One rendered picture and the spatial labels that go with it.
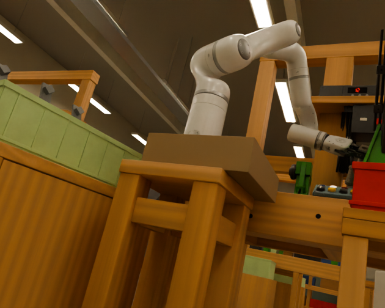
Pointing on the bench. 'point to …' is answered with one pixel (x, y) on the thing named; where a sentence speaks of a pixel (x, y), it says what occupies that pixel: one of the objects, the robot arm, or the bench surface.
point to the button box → (332, 193)
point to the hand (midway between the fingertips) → (361, 153)
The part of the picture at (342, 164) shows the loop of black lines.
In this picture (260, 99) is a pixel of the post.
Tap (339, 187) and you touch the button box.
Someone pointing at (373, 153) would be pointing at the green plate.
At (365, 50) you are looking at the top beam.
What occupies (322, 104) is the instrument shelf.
